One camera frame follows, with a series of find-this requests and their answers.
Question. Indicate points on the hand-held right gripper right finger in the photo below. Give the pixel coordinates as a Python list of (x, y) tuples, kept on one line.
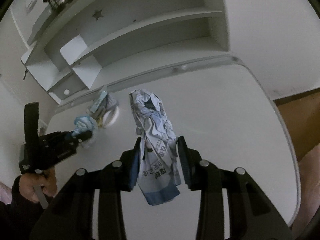
[(185, 165)]

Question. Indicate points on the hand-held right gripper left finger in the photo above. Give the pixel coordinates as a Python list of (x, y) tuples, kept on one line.
[(135, 167)]

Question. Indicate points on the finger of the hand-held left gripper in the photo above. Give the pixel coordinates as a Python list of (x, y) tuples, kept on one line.
[(83, 136)]

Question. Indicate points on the blue white wrapper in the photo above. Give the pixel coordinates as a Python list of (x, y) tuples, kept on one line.
[(83, 123)]

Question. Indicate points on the blue white printed bag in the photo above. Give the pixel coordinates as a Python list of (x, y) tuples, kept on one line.
[(155, 130)]

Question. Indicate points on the person's left forearm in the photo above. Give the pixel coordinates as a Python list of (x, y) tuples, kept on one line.
[(17, 215)]

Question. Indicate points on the person's left hand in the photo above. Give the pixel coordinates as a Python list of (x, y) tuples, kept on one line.
[(30, 185)]

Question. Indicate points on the light blue flat packet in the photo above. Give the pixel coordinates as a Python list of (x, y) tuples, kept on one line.
[(98, 102)]

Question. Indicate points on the clear plastic bag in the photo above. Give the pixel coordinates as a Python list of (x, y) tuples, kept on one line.
[(110, 102)]

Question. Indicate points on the grey drawer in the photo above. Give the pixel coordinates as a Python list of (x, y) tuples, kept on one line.
[(72, 85)]

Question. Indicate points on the pink cloth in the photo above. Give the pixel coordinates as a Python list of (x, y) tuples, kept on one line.
[(5, 192)]

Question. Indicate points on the white desk shelf unit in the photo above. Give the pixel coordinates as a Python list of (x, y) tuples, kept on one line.
[(150, 30)]

